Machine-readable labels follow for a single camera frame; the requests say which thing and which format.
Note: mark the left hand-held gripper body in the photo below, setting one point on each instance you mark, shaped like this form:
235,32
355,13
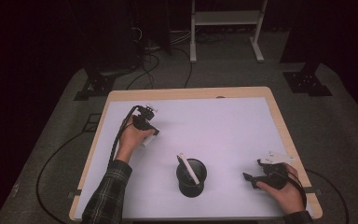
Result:
143,119

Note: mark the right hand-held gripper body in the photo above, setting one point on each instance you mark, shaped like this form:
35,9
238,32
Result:
275,175

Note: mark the white pen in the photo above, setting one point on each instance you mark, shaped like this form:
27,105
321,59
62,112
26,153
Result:
189,168

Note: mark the black pen holder cup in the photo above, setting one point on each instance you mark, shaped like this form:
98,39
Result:
191,183

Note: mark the person's left hand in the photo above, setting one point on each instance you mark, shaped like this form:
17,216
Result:
132,141

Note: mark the person's right hand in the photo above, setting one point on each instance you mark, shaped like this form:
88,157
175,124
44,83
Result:
287,197

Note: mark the wooden table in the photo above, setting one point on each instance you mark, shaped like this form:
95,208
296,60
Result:
183,92

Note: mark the black stand base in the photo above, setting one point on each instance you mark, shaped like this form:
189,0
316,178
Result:
306,82
98,84

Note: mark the white metal stand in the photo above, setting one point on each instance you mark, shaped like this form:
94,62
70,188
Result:
227,17

